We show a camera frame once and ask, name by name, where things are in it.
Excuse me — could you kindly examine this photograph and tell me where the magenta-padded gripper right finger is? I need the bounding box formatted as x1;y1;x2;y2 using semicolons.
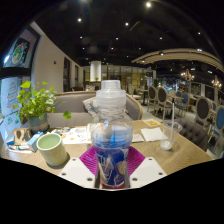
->
126;146;168;189

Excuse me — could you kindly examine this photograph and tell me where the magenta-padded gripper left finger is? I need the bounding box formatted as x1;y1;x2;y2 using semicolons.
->
57;146;101;189

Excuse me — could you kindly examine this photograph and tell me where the clear blue-labelled drink bottle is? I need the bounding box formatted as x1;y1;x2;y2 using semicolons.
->
87;79;135;190

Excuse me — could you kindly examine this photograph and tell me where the pale green cup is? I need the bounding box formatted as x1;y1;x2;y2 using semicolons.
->
36;132;69;167

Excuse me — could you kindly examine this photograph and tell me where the white printed leaflet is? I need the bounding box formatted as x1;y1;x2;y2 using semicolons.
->
132;133;145;144

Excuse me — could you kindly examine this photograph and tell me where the white illustrated paper sheet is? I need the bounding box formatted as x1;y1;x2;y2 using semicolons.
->
51;126;92;145

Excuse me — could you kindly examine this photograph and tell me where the white paper napkin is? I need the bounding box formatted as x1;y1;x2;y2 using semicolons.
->
139;127;168;143

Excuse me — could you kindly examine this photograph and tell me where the clear plastic cup with straw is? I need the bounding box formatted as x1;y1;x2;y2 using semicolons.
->
159;98;184;152

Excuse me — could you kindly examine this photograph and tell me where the yellow square card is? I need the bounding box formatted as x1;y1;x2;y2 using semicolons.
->
142;118;162;128

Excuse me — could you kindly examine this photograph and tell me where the small light blue box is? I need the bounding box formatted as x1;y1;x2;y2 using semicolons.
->
26;130;44;153

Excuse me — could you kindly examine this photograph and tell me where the grey tufted armchair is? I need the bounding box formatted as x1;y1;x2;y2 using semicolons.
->
176;117;212;153

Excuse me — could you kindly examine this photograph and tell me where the grey wood-framed sofa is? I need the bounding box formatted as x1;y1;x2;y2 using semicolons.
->
46;90;144;129

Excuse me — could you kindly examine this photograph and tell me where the grey white chevron cushion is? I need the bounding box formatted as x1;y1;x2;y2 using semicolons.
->
82;96;129;118

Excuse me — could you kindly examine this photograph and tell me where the blue white card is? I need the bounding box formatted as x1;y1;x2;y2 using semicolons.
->
4;134;16;147

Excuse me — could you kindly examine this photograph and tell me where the green potted plant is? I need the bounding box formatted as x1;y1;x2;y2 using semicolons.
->
13;80;73;134

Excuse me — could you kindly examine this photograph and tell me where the group of dining chairs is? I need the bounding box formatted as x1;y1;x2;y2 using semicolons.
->
126;84;224;154

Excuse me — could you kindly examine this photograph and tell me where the window with printed decals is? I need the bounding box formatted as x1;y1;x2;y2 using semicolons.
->
0;76;32;141

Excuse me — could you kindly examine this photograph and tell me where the framed food poster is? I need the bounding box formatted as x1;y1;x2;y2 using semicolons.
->
2;26;41;69

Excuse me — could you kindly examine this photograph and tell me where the group of ceiling lights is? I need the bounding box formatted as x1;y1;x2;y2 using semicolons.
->
76;1;204;54

